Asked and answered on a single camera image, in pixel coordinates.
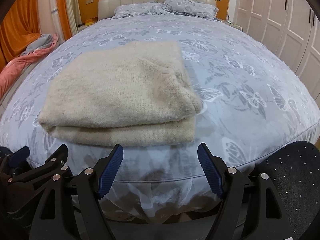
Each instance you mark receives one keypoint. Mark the ruffled butterfly print pillow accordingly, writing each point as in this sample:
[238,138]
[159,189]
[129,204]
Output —
[190,6]

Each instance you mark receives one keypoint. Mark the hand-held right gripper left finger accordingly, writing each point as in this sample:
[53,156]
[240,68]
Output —
[110,172]

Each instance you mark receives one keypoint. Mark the bed with butterfly sheet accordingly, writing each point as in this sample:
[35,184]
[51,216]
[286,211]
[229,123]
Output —
[225,92]

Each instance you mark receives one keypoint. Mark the white nightstand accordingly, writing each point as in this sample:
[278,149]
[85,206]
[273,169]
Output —
[235,26]
[86,26]

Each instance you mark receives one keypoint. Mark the narrow orange curtain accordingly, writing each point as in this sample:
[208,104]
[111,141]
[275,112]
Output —
[62,10]

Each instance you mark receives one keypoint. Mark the person's dark dotted pants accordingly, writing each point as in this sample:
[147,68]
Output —
[295,175]

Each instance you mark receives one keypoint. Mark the flat butterfly print pillow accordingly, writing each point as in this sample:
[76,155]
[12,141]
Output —
[140,9]

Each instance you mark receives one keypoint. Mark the white wardrobe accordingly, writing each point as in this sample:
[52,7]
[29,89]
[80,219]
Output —
[275,17]

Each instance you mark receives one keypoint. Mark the wide orange curtain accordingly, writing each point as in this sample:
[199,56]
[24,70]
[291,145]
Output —
[17,17]

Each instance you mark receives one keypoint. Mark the grey blanket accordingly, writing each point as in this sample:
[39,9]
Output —
[37,45]

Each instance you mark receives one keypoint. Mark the cream knit sweater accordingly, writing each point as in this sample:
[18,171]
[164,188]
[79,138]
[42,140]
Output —
[112,92]

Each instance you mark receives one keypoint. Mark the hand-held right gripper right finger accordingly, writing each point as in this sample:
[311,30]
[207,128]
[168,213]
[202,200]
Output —
[210,172]

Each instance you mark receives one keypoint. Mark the pink blanket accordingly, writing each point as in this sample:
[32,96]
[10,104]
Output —
[15,67]

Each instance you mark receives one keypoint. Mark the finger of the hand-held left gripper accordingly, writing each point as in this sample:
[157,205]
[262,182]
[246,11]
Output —
[58,156]
[20,156]

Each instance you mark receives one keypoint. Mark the white wall switch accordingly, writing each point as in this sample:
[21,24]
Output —
[89,1]

